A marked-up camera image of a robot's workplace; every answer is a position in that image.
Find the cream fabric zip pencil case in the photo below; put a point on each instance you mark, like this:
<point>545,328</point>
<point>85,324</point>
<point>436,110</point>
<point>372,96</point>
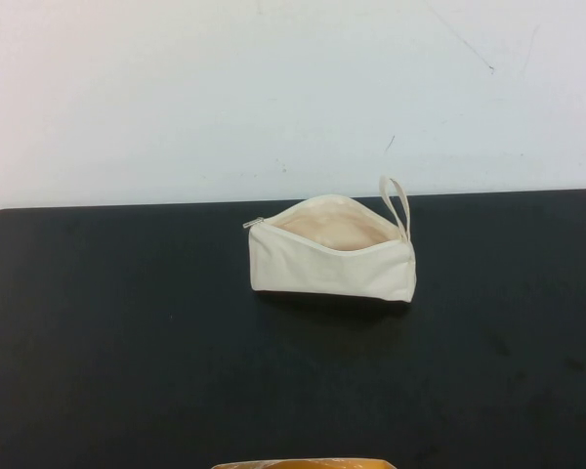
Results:
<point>322,273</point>

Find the yellow curved object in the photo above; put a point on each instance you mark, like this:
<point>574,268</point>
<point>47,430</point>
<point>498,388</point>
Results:
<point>298,459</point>

